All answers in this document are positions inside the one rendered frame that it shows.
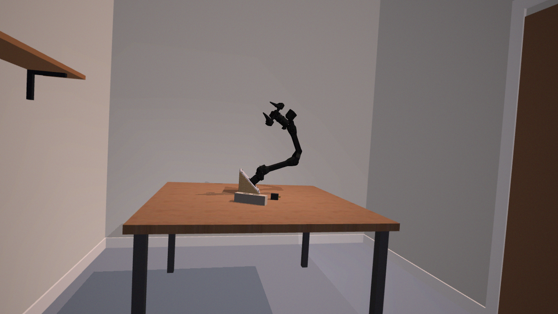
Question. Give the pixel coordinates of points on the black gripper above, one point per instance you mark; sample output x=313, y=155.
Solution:
x=277, y=116

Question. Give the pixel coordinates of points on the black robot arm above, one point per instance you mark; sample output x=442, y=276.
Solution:
x=292, y=161

